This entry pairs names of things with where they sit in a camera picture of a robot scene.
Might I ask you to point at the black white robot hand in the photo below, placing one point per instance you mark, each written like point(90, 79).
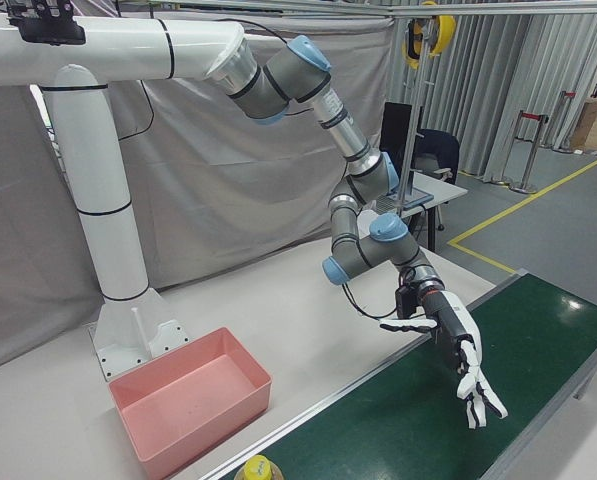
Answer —
point(455, 325)

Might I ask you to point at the grey blue-jointed robot arm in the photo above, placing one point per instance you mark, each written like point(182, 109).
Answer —
point(298, 80)

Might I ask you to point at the pink plastic basket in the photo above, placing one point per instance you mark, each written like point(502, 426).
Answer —
point(188, 395)

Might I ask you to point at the green conveyor belt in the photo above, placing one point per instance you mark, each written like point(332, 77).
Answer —
point(408, 400)

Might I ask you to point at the grey laptop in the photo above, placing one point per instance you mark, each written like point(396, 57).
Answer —
point(418, 200)

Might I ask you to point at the white desk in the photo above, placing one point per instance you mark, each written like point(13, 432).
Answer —
point(443, 192)

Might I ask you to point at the black office chair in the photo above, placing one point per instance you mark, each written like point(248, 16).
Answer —
point(440, 147)

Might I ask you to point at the small black desk monitor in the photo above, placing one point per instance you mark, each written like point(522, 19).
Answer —
point(395, 130)

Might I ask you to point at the grey pleated curtain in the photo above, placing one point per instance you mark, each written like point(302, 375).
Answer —
point(503, 90)

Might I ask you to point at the cardboard box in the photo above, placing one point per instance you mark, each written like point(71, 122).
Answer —
point(587, 122)

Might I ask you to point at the orange juice bottle yellow cap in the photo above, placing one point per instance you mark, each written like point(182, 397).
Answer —
point(262, 470)

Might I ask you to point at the grey backdrop cloth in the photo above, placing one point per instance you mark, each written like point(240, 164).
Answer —
point(218, 175)

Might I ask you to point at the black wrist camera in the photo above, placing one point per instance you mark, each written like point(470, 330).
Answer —
point(408, 300)

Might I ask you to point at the silver stanchion post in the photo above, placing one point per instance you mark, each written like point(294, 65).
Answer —
point(564, 120)
point(530, 150)

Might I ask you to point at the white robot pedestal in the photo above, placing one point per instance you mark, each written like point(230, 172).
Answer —
point(103, 165)

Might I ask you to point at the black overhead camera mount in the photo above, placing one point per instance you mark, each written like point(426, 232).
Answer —
point(48, 25)

